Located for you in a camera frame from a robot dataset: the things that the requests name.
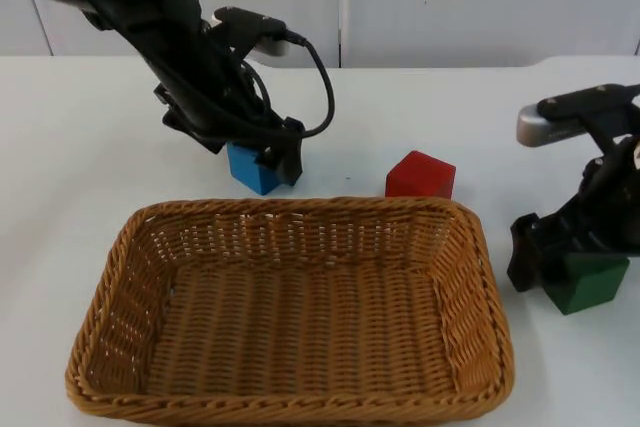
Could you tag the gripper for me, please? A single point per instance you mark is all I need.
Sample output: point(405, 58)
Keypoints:
point(600, 212)
point(215, 107)

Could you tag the blue cube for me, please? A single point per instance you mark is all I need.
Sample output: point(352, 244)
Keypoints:
point(247, 172)

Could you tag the green cube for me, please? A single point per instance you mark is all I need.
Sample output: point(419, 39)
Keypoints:
point(590, 287)

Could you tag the red cube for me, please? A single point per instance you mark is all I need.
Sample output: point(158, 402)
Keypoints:
point(417, 177)

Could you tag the pale brown wicker basket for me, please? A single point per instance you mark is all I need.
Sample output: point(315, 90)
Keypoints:
point(300, 322)

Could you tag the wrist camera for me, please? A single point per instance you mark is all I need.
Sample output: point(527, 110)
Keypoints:
point(250, 27)
point(547, 127)

